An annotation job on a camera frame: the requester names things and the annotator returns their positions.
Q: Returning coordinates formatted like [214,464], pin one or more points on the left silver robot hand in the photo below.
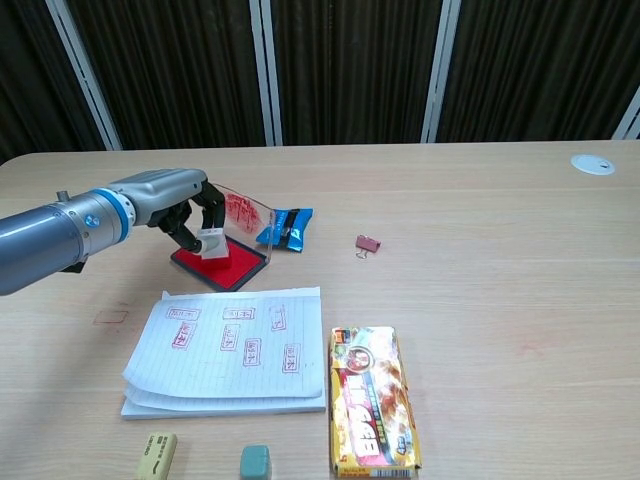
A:
[160,192]

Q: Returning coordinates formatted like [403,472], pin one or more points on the white and red stamp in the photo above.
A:
[216,246]

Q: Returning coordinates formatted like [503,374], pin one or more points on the red ink pad with lid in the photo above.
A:
[240,260]

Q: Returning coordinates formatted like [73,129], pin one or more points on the blue snack packet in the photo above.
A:
[287,229]

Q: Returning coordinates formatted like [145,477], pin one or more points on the white lined notepad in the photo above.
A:
[230,360]

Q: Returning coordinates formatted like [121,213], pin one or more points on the pink binder clip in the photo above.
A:
[367,243]

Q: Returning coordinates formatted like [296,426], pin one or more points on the yellow eraser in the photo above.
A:
[157,456]

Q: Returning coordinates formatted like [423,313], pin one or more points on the green eraser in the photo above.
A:
[256,462]

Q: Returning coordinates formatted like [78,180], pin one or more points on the yellow snack box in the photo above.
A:
[372,400]

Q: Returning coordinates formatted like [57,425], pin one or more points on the white partition post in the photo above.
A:
[628,120]
[440,70]
[267,70]
[82,70]

